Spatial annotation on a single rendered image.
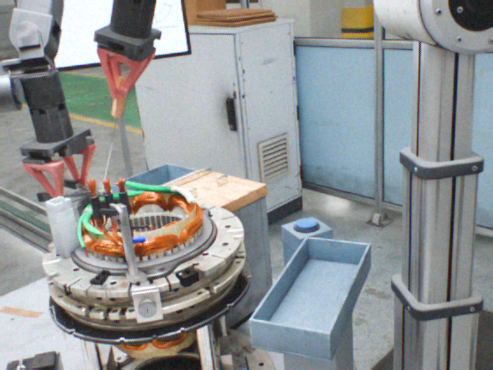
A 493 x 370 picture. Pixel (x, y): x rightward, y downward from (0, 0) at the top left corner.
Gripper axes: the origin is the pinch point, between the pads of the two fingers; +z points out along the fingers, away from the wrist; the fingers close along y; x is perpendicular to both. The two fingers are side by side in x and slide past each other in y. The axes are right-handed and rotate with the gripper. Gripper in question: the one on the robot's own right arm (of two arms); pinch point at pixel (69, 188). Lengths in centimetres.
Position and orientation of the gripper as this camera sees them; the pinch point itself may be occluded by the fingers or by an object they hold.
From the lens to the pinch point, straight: 99.7
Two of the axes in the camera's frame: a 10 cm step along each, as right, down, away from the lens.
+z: 1.2, 9.1, 3.9
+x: 9.2, 0.5, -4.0
